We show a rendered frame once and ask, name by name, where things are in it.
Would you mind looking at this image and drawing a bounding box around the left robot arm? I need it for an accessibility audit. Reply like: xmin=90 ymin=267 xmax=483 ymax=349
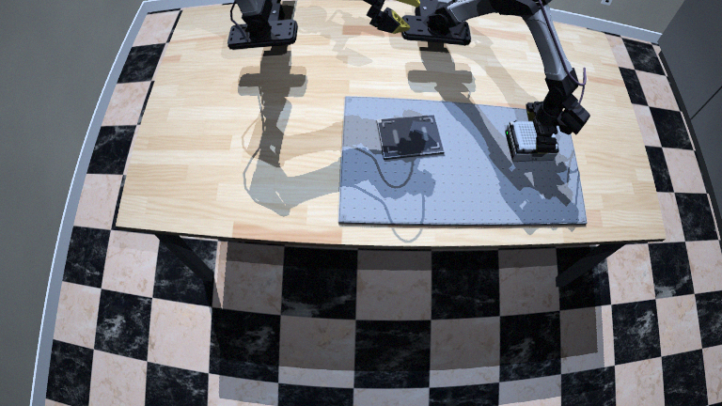
xmin=403 ymin=0 xmax=590 ymax=135

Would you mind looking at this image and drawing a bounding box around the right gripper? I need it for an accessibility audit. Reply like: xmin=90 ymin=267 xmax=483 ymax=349
xmin=363 ymin=0 xmax=420 ymax=34

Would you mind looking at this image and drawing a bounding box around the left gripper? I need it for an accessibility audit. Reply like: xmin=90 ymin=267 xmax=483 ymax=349
xmin=526 ymin=101 xmax=559 ymax=153

